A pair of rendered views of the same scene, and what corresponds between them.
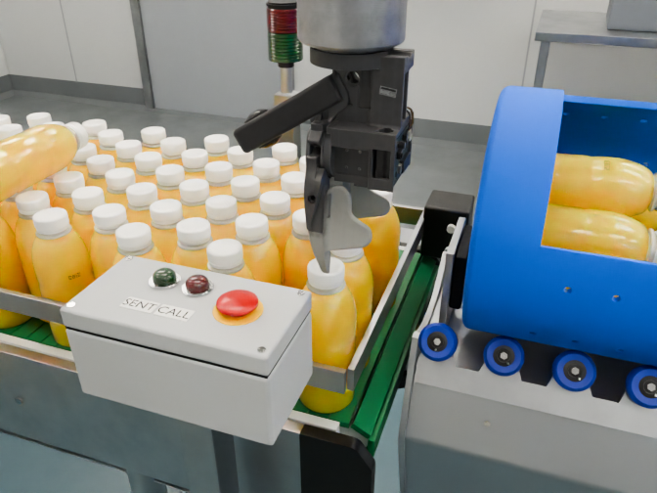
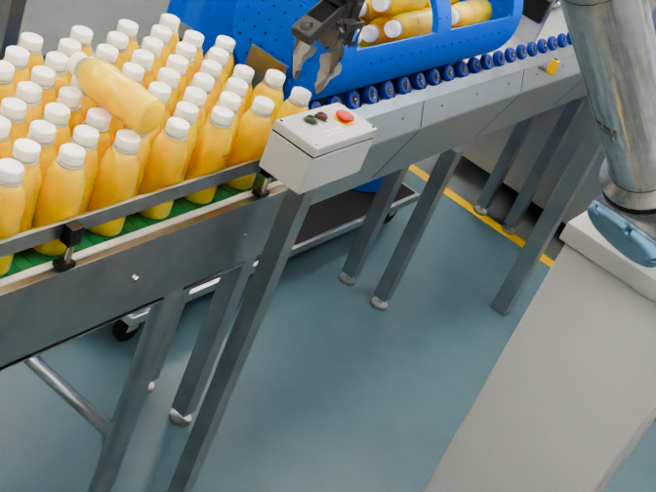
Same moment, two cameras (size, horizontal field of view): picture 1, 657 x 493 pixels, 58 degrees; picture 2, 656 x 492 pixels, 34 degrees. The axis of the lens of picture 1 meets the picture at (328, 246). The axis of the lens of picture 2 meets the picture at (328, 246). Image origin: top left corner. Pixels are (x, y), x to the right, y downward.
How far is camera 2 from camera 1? 1.98 m
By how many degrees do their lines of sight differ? 71
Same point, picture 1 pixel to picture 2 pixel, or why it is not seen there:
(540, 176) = not seen: hidden behind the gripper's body
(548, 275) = (357, 61)
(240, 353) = (371, 131)
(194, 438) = (307, 199)
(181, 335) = (353, 135)
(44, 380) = (165, 246)
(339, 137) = (349, 27)
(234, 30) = not seen: outside the picture
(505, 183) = not seen: hidden behind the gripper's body
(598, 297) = (367, 65)
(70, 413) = (169, 264)
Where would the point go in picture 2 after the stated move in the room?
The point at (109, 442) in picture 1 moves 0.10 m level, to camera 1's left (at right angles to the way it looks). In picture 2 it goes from (184, 270) to (161, 297)
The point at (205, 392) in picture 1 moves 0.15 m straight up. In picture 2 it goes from (350, 158) to (380, 89)
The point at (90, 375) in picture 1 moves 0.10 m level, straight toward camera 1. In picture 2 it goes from (309, 180) to (360, 191)
